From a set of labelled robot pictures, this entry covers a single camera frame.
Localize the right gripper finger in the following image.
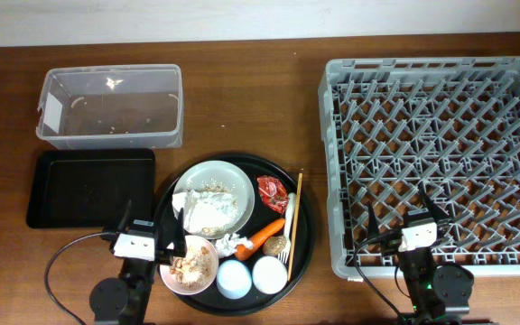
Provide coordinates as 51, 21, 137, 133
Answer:
367, 201, 380, 242
417, 181, 450, 222

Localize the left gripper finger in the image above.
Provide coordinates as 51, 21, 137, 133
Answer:
114, 200, 132, 233
172, 208, 187, 257

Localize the pink bowl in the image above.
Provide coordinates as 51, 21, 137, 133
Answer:
159, 235, 218, 295

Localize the white napkin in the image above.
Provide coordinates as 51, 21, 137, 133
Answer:
172, 190, 240, 237

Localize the orange carrot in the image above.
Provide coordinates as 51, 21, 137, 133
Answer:
235, 218, 285, 261

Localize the light blue cup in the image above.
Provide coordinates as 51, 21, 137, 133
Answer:
216, 260, 252, 300

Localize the grey plate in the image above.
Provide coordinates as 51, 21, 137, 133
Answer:
172, 160, 255, 239

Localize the white cup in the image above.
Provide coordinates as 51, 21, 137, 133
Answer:
252, 256, 287, 294

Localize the red snack wrapper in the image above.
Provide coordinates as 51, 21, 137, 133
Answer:
256, 175, 289, 215

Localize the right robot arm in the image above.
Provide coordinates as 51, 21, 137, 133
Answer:
362, 190, 474, 324

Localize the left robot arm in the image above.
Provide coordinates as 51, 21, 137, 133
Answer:
89, 206, 187, 325

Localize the grey dishwasher rack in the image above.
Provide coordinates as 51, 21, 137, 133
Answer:
318, 57, 520, 281

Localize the clear plastic waste bin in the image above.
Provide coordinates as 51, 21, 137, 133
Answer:
35, 64, 184, 150

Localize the small crumpled white tissue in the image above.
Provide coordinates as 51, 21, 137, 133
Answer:
214, 233, 254, 258

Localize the black rectangular tray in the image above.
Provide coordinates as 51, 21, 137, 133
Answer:
26, 149, 155, 228

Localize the round black serving tray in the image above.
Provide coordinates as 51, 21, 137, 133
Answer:
155, 153, 316, 317

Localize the wooden chopstick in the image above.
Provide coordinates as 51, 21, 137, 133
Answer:
287, 172, 303, 282

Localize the white plastic fork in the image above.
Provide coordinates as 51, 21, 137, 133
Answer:
277, 193, 297, 265

